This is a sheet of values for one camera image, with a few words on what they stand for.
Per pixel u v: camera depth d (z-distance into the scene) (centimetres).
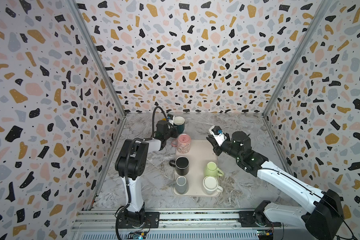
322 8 72
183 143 91
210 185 78
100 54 88
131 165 53
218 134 62
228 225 73
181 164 84
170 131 89
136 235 70
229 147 63
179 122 106
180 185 76
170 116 90
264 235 72
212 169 82
